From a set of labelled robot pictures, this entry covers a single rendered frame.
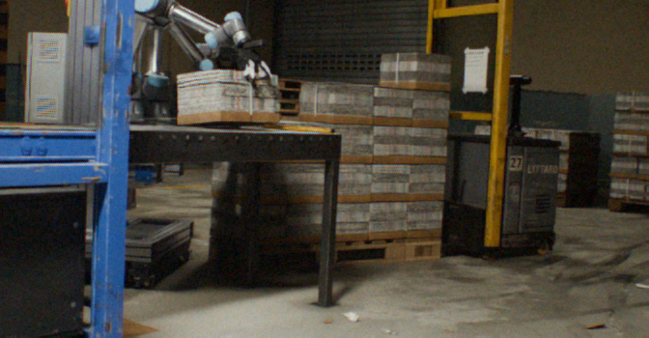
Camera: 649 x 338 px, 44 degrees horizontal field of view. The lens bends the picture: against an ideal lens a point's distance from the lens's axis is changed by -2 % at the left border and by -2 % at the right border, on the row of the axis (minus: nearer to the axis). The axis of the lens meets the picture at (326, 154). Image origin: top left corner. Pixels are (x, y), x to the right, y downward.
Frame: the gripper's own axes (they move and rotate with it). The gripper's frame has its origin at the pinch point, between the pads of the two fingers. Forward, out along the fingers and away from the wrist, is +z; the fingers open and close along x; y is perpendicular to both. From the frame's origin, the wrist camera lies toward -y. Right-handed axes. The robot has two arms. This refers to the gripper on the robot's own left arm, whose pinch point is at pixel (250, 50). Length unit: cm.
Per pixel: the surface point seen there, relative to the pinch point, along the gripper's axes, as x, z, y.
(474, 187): 5, 163, 80
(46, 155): 206, -122, 24
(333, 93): 36, 41, 18
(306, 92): 7.4, 34.9, 21.9
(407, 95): 25, 93, 18
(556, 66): -419, 534, 15
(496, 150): 36, 156, 48
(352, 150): 38, 56, 51
